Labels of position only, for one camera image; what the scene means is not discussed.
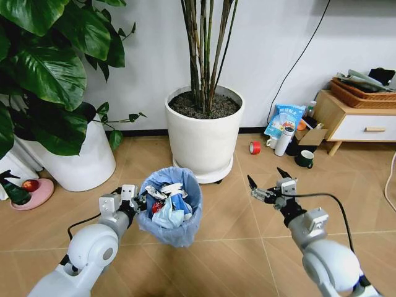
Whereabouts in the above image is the large white round plant pot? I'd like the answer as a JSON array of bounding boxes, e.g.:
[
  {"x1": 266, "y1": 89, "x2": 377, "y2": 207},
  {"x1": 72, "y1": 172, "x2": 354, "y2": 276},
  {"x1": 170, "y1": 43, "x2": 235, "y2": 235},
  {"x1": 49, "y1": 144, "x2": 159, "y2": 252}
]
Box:
[{"x1": 163, "y1": 85, "x2": 245, "y2": 176}]

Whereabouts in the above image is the red apple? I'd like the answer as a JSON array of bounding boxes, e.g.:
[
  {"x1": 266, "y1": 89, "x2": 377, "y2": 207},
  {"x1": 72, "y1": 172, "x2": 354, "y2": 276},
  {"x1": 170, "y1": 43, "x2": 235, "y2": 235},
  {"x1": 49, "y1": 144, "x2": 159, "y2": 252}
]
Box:
[{"x1": 21, "y1": 179, "x2": 40, "y2": 193}]

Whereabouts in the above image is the trash bin with blue bag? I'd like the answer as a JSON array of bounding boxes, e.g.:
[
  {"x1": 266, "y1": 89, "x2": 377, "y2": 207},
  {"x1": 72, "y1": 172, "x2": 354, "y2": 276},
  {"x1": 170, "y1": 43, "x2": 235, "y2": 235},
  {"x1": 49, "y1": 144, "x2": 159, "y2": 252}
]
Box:
[{"x1": 137, "y1": 166, "x2": 204, "y2": 249}]

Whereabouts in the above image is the white floor cable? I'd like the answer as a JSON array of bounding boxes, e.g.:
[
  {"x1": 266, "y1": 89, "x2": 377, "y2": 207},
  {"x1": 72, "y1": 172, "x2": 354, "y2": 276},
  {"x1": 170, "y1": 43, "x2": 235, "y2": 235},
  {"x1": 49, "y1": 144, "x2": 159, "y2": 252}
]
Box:
[{"x1": 384, "y1": 151, "x2": 396, "y2": 212}]

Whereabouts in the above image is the blue printed package bag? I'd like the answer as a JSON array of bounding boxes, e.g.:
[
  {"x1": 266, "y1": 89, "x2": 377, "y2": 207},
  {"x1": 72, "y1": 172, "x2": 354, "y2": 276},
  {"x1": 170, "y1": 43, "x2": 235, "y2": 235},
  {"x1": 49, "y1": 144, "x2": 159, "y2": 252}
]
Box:
[{"x1": 264, "y1": 103, "x2": 307, "y2": 139}]

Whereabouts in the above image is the grey folded cloth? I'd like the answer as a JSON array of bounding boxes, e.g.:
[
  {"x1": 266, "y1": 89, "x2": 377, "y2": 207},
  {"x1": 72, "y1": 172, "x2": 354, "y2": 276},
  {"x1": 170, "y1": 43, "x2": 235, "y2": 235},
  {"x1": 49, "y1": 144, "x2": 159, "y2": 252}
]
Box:
[{"x1": 336, "y1": 69, "x2": 396, "y2": 93}]

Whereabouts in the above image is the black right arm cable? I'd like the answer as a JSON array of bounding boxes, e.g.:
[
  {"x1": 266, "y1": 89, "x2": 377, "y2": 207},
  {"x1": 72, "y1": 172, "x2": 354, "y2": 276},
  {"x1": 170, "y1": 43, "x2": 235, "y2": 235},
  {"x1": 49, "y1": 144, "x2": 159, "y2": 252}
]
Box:
[{"x1": 293, "y1": 193, "x2": 357, "y2": 252}]

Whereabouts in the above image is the white thermos bottle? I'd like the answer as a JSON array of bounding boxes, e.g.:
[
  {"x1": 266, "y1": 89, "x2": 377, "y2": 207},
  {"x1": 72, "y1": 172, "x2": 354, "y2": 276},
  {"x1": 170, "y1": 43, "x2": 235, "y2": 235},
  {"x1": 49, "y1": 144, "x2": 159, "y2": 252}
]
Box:
[{"x1": 273, "y1": 126, "x2": 295, "y2": 157}]

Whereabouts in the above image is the blue and white wrapper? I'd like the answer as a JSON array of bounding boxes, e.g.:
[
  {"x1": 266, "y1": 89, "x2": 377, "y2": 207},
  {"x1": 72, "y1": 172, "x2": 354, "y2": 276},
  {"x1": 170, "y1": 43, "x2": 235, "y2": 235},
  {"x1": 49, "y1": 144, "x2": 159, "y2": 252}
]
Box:
[{"x1": 171, "y1": 193, "x2": 194, "y2": 221}]

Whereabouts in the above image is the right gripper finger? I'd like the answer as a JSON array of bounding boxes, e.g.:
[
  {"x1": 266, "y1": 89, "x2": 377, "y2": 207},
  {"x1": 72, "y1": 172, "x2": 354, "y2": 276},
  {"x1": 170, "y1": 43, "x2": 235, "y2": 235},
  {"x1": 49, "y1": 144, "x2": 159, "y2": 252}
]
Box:
[
  {"x1": 246, "y1": 174, "x2": 277, "y2": 204},
  {"x1": 277, "y1": 167, "x2": 297, "y2": 184}
]

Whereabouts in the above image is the black box-shaped item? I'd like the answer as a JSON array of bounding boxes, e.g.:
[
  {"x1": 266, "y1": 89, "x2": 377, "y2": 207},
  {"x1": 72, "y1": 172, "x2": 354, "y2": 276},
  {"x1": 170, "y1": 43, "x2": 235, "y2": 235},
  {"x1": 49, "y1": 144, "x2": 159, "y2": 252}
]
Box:
[{"x1": 368, "y1": 67, "x2": 396, "y2": 88}]

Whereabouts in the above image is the tall plant with thin stems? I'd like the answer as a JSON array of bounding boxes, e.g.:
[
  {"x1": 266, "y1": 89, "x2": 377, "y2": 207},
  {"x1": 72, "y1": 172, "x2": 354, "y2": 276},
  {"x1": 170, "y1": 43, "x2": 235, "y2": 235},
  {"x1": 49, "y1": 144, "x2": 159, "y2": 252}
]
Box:
[{"x1": 179, "y1": 0, "x2": 239, "y2": 120}]

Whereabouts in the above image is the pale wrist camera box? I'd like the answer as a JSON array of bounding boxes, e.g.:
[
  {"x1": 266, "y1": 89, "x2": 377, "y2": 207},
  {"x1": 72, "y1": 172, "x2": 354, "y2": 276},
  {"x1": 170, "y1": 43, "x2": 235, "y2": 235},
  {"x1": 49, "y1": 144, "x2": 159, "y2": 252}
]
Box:
[
  {"x1": 121, "y1": 184, "x2": 136, "y2": 201},
  {"x1": 276, "y1": 178, "x2": 298, "y2": 198}
]

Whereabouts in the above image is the crumpled white paper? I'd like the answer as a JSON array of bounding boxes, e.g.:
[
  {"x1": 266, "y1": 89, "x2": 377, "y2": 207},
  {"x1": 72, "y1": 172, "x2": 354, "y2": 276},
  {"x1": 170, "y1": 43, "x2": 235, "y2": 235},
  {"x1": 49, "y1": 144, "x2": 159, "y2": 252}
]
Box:
[{"x1": 144, "y1": 182, "x2": 189, "y2": 202}]

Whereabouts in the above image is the wooden cabinet with white drawer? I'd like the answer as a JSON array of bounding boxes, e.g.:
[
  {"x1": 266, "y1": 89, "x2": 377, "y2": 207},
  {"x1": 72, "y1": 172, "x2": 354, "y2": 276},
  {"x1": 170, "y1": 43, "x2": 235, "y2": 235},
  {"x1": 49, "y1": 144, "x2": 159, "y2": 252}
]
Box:
[{"x1": 312, "y1": 89, "x2": 396, "y2": 157}]

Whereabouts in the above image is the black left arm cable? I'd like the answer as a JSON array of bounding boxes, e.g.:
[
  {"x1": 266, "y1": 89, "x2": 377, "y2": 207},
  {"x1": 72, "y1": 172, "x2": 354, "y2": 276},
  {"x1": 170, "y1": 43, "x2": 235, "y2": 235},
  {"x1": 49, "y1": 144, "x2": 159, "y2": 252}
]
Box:
[{"x1": 67, "y1": 213, "x2": 103, "y2": 241}]

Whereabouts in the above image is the dark green mug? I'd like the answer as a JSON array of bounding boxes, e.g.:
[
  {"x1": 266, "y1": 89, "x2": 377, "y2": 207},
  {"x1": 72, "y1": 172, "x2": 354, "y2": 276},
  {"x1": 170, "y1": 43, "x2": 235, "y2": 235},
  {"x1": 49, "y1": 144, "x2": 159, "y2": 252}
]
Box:
[{"x1": 294, "y1": 150, "x2": 315, "y2": 170}]

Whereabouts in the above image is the brown wicker basket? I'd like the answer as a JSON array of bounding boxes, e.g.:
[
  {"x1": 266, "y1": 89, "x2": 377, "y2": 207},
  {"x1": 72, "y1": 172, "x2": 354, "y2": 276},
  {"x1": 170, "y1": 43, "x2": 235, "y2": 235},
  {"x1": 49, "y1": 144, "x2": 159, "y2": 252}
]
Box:
[{"x1": 328, "y1": 77, "x2": 396, "y2": 110}]

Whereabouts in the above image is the black wall cable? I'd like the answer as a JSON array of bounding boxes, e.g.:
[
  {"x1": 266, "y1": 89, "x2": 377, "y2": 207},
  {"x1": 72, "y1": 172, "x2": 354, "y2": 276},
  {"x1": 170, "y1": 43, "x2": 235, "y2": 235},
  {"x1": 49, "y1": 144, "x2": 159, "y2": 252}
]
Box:
[{"x1": 270, "y1": 0, "x2": 332, "y2": 117}]

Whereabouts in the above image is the white tapered plant pot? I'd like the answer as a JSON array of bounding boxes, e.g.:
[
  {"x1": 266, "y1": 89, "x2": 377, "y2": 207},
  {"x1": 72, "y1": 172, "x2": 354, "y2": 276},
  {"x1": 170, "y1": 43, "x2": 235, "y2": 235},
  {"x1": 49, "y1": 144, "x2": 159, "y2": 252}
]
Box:
[{"x1": 12, "y1": 112, "x2": 117, "y2": 192}]

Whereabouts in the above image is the open cardboard box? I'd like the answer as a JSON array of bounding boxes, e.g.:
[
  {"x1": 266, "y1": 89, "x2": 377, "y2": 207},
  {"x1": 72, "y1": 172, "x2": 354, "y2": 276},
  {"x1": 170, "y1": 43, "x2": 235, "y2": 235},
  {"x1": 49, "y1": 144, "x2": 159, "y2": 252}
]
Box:
[{"x1": 286, "y1": 122, "x2": 330, "y2": 156}]

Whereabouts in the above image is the white ribbed planter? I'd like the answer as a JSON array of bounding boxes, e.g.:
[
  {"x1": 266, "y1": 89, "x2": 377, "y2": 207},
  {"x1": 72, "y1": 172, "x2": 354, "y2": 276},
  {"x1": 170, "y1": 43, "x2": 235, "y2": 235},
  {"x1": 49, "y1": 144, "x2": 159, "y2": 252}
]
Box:
[{"x1": 0, "y1": 136, "x2": 44, "y2": 202}]

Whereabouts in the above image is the pink plate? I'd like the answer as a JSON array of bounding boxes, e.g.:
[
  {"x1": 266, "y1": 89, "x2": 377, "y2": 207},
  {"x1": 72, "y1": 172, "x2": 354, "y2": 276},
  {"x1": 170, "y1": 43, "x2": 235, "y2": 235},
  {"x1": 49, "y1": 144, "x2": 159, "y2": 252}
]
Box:
[{"x1": 9, "y1": 178, "x2": 55, "y2": 212}]

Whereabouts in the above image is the white wheeled pot saucer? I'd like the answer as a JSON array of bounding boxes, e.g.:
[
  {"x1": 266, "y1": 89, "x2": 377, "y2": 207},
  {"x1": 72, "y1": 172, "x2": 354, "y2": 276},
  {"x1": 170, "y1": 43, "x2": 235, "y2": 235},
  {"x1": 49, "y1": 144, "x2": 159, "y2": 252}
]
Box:
[{"x1": 172, "y1": 154, "x2": 235, "y2": 186}]

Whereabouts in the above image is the big-leaf green plant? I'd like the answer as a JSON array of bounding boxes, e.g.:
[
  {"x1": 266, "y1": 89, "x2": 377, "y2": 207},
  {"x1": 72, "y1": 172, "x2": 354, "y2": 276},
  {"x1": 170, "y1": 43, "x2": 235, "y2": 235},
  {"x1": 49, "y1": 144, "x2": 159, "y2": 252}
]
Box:
[{"x1": 0, "y1": 0, "x2": 148, "y2": 160}]

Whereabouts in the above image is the light blue crumpled plastic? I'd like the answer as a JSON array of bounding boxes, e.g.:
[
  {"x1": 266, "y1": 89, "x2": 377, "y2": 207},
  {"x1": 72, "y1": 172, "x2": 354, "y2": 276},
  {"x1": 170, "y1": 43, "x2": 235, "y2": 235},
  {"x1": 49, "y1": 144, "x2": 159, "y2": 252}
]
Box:
[{"x1": 151, "y1": 195, "x2": 185, "y2": 230}]

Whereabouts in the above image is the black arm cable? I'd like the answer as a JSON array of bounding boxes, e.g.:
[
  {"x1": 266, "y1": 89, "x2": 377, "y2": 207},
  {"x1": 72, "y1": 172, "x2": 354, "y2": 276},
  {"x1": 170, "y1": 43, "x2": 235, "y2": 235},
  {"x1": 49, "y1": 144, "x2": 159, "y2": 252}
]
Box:
[
  {"x1": 67, "y1": 213, "x2": 103, "y2": 241},
  {"x1": 293, "y1": 193, "x2": 357, "y2": 252}
]

